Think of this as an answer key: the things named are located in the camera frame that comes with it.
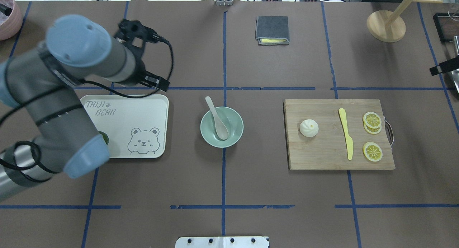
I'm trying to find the light green bowl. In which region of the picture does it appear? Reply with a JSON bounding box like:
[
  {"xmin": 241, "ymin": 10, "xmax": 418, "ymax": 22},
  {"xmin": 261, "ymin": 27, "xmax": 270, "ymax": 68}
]
[{"xmin": 200, "ymin": 106, "xmax": 244, "ymax": 148}]

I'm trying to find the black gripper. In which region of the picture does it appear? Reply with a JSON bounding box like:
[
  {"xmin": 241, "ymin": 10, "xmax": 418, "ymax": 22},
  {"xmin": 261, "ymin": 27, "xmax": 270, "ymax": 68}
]
[{"xmin": 129, "ymin": 60, "xmax": 170, "ymax": 92}]

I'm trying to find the dark green avocado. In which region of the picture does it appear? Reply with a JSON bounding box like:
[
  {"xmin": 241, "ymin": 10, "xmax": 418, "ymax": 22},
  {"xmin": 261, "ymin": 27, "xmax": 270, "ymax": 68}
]
[{"xmin": 99, "ymin": 131, "xmax": 109, "ymax": 145}]

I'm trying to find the upper lemon slice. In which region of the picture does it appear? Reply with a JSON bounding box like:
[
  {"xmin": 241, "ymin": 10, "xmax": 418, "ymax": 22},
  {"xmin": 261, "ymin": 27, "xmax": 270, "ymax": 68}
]
[{"xmin": 363, "ymin": 112, "xmax": 382, "ymax": 129}]

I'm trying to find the folded grey yellow cloth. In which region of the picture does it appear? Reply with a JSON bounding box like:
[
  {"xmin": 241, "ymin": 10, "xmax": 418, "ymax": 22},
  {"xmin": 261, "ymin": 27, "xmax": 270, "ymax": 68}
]
[{"xmin": 255, "ymin": 16, "xmax": 290, "ymax": 46}]

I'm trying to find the pink bowl with ice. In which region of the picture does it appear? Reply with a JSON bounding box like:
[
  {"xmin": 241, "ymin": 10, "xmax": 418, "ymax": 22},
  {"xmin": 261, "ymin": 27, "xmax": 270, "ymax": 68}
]
[{"xmin": 0, "ymin": 0, "xmax": 23, "ymax": 41}]

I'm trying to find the white steamed bun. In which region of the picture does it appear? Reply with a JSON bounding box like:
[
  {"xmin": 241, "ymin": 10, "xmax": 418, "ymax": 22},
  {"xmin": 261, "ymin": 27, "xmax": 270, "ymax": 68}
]
[{"xmin": 299, "ymin": 119, "xmax": 319, "ymax": 138}]

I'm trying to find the lower lemon slice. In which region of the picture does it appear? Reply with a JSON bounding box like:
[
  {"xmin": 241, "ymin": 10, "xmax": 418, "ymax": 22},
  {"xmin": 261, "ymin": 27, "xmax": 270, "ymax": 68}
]
[{"xmin": 362, "ymin": 142, "xmax": 383, "ymax": 162}]

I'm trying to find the white bear serving tray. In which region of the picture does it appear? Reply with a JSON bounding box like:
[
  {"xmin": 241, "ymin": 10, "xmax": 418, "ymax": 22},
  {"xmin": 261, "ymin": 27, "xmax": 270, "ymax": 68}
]
[{"xmin": 80, "ymin": 94, "xmax": 169, "ymax": 159}]

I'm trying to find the hidden lemon slice underneath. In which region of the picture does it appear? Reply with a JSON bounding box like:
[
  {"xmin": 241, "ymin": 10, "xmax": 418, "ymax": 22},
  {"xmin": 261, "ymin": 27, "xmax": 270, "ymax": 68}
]
[{"xmin": 364, "ymin": 124, "xmax": 382, "ymax": 135}]

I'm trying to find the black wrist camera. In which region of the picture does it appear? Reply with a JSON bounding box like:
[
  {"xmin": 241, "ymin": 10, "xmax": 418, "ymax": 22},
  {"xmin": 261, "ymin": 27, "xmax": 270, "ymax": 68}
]
[{"xmin": 114, "ymin": 19, "xmax": 170, "ymax": 48}]

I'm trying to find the lemon slice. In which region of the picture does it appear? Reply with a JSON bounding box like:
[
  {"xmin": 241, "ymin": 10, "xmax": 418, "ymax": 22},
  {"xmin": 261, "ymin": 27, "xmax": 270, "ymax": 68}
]
[
  {"xmin": 363, "ymin": 112, "xmax": 382, "ymax": 129},
  {"xmin": 362, "ymin": 142, "xmax": 383, "ymax": 162}
]

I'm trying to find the white ceramic soup spoon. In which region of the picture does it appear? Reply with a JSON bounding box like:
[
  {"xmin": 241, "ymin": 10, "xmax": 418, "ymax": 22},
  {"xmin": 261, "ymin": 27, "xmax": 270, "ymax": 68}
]
[{"xmin": 205, "ymin": 96, "xmax": 228, "ymax": 140}]

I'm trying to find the yellow plastic knife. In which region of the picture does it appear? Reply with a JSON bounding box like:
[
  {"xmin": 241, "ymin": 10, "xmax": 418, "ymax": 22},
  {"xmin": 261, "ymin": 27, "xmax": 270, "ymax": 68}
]
[{"xmin": 338, "ymin": 108, "xmax": 354, "ymax": 161}]

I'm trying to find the metal scoop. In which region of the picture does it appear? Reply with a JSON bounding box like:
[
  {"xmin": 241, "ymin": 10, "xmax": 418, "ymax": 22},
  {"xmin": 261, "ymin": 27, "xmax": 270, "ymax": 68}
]
[{"xmin": 451, "ymin": 36, "xmax": 459, "ymax": 94}]

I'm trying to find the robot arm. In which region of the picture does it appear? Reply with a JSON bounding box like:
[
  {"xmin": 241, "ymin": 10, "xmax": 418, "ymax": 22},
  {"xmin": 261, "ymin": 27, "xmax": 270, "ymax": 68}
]
[{"xmin": 1, "ymin": 14, "xmax": 174, "ymax": 201}]

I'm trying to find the wooden mug tree stand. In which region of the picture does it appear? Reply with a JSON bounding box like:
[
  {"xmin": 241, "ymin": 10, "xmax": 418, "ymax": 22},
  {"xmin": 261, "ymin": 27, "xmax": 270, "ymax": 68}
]
[{"xmin": 366, "ymin": 0, "xmax": 443, "ymax": 43}]

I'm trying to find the bamboo cutting board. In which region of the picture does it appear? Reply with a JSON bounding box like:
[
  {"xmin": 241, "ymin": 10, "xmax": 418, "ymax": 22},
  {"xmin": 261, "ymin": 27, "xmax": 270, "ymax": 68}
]
[{"xmin": 284, "ymin": 99, "xmax": 395, "ymax": 170}]

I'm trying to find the dark tray with glasses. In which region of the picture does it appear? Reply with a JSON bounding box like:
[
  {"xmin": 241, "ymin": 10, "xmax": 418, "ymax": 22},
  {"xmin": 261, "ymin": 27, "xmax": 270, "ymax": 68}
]
[{"xmin": 433, "ymin": 12, "xmax": 459, "ymax": 43}]

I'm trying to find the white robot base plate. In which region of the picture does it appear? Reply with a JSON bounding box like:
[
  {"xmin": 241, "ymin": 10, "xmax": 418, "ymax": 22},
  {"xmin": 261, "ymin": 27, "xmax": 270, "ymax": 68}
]
[{"xmin": 175, "ymin": 235, "xmax": 270, "ymax": 248}]

